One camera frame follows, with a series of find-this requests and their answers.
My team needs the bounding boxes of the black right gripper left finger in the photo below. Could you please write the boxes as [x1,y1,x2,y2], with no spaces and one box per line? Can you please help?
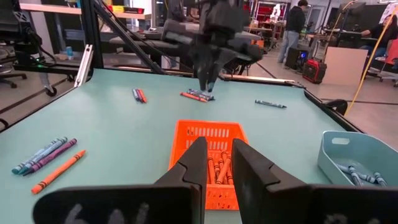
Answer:
[32,136,208,224]

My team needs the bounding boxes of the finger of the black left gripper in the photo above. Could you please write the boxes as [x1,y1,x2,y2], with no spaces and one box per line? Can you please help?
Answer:
[198,70,208,92]
[206,70,218,93]

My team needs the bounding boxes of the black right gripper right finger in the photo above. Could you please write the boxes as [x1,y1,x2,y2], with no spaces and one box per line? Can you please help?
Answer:
[231,138,398,224]

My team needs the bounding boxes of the crayons mid pile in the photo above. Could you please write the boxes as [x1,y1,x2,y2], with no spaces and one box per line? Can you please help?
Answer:
[198,91,216,102]

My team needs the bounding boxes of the markers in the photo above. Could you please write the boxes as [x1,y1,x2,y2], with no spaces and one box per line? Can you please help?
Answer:
[336,164,377,184]

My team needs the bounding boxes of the teal plastic bin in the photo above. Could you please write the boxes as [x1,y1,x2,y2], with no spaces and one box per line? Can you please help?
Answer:
[317,130,398,188]

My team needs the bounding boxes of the orange plastic basket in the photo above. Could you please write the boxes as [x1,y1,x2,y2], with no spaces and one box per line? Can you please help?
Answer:
[167,119,250,211]

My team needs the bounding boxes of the green table mat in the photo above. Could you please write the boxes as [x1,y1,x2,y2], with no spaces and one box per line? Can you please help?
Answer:
[0,68,363,224]

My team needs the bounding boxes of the grey desk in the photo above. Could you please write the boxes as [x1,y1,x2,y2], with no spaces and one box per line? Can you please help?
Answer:
[108,26,262,58]

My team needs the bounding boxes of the black computer tower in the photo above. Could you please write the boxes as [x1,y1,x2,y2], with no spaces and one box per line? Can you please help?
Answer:
[285,46,308,71]

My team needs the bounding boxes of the person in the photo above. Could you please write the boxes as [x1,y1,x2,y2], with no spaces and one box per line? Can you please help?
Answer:
[277,0,309,65]
[359,14,398,60]

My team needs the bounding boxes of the red black machine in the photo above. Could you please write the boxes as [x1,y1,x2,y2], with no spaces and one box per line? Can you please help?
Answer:
[302,58,328,85]

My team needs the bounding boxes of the black curved hook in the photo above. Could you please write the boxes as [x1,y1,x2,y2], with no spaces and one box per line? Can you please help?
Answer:
[324,98,349,116]

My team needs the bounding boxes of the beige board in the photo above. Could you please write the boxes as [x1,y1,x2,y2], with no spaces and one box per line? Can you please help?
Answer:
[322,46,369,87]

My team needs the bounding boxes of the black caster wheel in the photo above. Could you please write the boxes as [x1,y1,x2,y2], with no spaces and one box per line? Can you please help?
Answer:
[44,85,58,98]

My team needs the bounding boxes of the wooden shelf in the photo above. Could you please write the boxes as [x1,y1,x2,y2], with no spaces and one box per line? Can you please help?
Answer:
[18,2,146,21]

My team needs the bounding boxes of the black office chair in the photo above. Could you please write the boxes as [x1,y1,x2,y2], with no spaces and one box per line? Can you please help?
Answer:
[0,9,43,90]

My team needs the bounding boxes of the silver aluminium bracket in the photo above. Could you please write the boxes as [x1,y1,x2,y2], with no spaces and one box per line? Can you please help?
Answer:
[73,44,94,88]

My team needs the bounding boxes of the yellow cable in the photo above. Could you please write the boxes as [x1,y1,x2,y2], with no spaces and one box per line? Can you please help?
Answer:
[343,6,398,116]

